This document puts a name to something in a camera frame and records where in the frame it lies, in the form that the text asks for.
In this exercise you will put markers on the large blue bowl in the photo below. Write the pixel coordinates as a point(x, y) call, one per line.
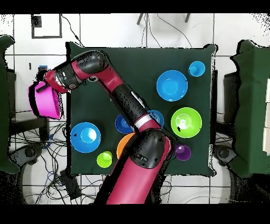
point(85, 137)
point(172, 85)

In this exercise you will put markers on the yellow-green cup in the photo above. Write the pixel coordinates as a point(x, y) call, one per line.
point(104, 159)

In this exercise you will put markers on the small light blue bowl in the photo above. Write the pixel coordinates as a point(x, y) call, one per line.
point(158, 116)

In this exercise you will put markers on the black power strip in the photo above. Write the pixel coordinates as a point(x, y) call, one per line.
point(70, 186)

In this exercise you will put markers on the pink bowl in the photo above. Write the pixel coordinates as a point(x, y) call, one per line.
point(46, 103)

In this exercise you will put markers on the lime green bowl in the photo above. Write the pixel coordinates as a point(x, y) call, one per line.
point(186, 122)

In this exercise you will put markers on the green cloth covered table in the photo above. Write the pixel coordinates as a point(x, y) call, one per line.
point(253, 105)
point(4, 105)

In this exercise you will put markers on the grey chair base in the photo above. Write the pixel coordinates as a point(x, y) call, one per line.
point(29, 152)
point(223, 154)

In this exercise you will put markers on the dark green tablecloth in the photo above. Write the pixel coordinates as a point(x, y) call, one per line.
point(147, 63)

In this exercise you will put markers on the black square floor frame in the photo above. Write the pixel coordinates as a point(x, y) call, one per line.
point(36, 21)

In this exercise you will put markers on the purple cup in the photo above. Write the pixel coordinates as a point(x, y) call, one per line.
point(183, 152)

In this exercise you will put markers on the light blue cup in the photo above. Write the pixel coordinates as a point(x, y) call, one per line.
point(196, 68)

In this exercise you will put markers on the orange bowl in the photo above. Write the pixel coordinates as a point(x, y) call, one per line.
point(122, 145)

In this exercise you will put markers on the black stand post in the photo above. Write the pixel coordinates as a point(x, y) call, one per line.
point(43, 131)
point(214, 95)

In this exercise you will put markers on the small dark blue bowl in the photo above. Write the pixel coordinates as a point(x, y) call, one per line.
point(122, 124)

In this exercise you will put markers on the camera tripod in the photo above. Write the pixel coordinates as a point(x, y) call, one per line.
point(139, 19)

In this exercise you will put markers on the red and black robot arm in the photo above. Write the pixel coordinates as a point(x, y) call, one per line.
point(135, 179)

